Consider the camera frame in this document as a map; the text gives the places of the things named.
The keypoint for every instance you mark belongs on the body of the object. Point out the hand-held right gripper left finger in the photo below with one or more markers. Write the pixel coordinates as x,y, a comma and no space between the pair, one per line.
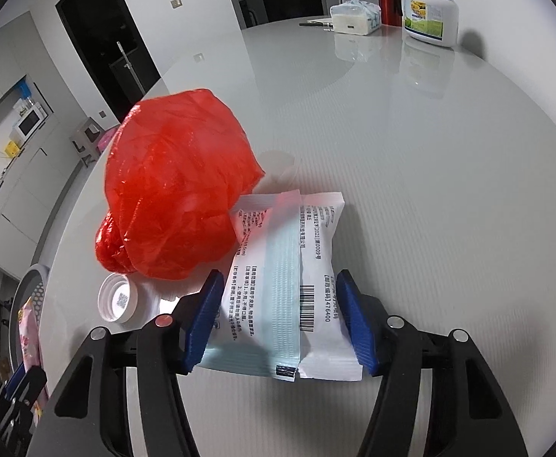
202,323

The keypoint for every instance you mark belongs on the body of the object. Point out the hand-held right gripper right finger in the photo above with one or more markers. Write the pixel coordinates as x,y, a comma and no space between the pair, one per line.
359,333

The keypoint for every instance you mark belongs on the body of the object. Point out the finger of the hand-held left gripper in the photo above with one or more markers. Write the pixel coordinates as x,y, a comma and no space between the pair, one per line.
35,385
15,381

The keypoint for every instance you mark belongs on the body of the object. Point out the pink printed packet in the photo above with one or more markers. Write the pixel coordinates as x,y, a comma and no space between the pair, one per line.
30,342

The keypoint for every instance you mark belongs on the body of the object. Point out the white face mask packet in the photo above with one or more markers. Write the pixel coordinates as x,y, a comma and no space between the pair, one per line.
316,247

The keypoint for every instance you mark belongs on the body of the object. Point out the grey perforated plastic basket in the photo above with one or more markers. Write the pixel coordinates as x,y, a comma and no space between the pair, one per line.
37,278

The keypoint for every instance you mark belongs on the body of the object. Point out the white bottle cap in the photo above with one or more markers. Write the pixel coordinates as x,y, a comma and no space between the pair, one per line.
118,301

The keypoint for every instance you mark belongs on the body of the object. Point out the red plastic bag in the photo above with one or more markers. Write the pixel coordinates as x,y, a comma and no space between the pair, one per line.
178,176

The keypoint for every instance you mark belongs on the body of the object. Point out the clear plastic film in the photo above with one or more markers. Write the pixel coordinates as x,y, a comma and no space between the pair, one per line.
278,166

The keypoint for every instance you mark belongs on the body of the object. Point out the white base cabinets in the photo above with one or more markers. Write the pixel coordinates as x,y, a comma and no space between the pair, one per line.
30,190

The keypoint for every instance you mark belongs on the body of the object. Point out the pink plastic stool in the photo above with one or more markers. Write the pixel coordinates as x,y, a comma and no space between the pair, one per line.
106,142

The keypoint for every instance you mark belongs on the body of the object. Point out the grey plastic stool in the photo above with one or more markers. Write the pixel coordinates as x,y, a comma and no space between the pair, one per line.
87,126

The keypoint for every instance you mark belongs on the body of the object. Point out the yellow box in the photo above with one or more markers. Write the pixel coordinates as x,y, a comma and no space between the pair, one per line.
12,148

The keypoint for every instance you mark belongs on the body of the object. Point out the white microwave oven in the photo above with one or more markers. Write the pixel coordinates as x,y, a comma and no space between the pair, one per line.
28,123

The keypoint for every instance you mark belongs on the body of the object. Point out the black pen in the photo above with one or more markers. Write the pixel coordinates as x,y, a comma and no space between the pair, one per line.
316,24

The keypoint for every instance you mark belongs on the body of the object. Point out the white tissue pack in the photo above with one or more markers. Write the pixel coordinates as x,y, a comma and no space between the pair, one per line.
354,16

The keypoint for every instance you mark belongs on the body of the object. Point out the white jar with blue lid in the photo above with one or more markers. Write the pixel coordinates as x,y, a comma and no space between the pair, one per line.
430,14

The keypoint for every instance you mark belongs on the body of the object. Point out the red thermos bottle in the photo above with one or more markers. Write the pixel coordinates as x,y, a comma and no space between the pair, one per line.
389,0

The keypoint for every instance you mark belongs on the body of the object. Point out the white wall cabinets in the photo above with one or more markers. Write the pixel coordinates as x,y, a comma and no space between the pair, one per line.
6,52

